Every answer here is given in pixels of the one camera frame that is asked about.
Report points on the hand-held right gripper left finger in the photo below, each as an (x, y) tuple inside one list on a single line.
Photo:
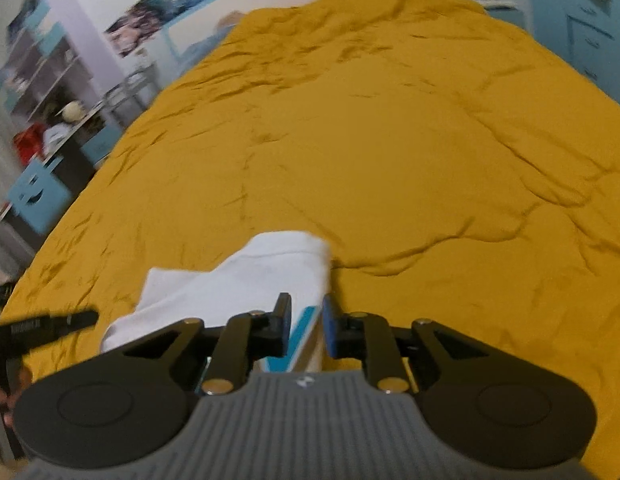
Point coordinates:
[(286, 317)]

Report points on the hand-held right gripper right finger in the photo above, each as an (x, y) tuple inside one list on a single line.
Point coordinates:
[(331, 325)]

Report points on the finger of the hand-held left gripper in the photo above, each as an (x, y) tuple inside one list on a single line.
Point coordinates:
[(44, 326)]

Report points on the white small garment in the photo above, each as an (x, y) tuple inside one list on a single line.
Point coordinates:
[(239, 275)]

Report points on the person's left hand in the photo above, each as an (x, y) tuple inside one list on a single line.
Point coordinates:
[(12, 412)]

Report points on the blue chair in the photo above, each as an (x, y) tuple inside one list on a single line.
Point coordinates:
[(37, 195)]

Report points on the red bag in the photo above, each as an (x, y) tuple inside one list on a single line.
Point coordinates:
[(28, 142)]

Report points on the yellow blanket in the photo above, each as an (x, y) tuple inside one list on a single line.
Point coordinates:
[(390, 150)]

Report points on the white ball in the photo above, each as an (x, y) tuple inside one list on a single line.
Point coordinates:
[(73, 111)]

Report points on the white shelf unit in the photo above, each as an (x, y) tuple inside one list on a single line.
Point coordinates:
[(44, 60)]

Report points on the blue wardrobe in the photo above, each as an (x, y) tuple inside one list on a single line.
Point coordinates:
[(585, 30)]

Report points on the wall poster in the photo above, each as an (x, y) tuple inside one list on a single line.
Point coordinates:
[(139, 20)]

